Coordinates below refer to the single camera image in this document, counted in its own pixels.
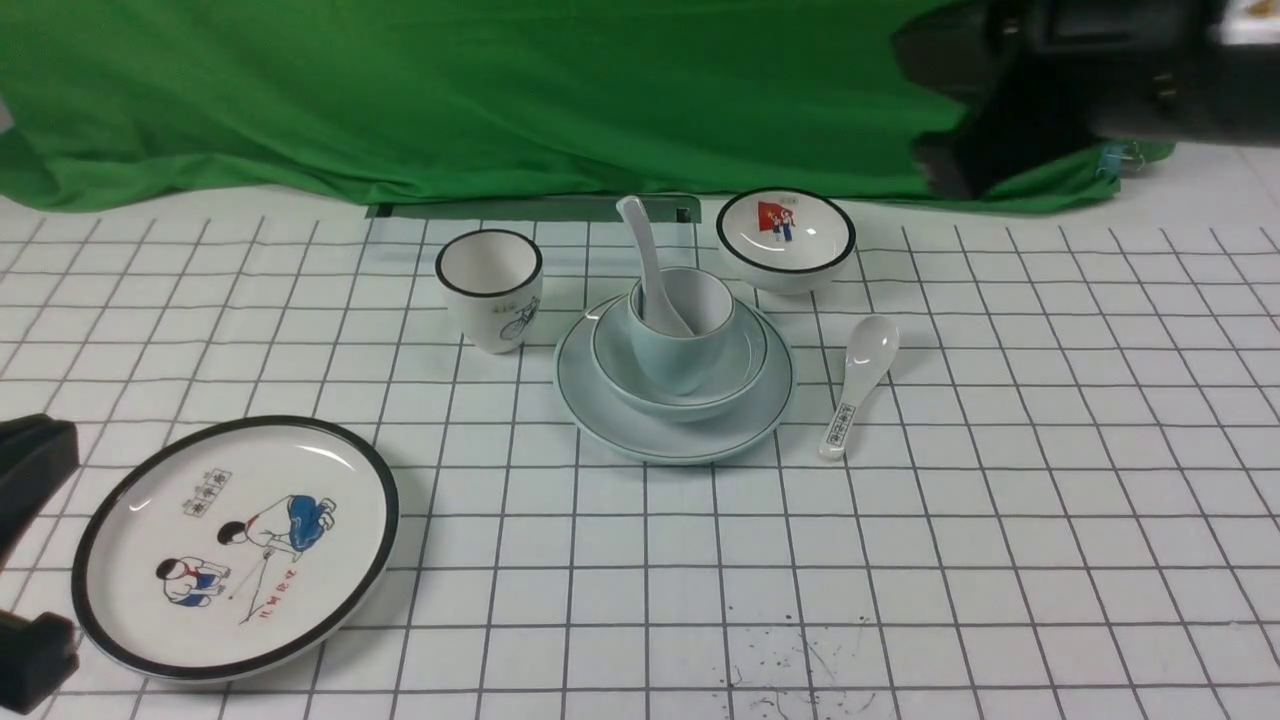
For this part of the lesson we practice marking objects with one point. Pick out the pale blue bowl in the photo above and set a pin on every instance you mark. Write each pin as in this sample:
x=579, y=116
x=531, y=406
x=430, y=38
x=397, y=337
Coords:
x=749, y=365

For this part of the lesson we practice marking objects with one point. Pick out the green cloth backdrop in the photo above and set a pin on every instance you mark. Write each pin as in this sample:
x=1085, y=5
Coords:
x=116, y=102

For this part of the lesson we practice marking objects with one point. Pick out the pale blue cup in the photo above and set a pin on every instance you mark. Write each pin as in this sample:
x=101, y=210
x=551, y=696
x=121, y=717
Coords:
x=679, y=364

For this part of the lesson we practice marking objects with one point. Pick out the white bowl black rim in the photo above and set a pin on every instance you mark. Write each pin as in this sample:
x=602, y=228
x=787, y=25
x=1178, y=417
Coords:
x=786, y=241

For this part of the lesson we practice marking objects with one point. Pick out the plain white spoon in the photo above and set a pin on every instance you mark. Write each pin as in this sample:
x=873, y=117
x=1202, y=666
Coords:
x=654, y=307

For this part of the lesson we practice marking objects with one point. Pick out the white plate with cartoon children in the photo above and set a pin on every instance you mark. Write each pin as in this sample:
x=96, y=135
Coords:
x=235, y=549

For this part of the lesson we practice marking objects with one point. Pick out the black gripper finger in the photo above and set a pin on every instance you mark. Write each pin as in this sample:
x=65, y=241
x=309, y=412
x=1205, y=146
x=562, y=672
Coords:
x=37, y=657

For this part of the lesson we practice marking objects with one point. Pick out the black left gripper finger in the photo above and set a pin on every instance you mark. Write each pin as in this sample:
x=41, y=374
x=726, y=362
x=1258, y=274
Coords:
x=38, y=455

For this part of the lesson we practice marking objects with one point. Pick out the white spoon with label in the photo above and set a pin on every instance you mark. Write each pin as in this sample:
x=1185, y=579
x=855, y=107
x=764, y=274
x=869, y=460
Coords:
x=873, y=344

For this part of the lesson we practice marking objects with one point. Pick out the pale blue plate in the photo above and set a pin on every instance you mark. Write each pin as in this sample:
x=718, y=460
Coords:
x=647, y=435

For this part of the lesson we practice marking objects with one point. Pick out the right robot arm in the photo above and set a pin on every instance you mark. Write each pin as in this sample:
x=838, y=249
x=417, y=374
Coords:
x=1030, y=468

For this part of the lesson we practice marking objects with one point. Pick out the white cup black rim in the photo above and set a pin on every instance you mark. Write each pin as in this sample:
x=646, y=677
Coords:
x=491, y=286

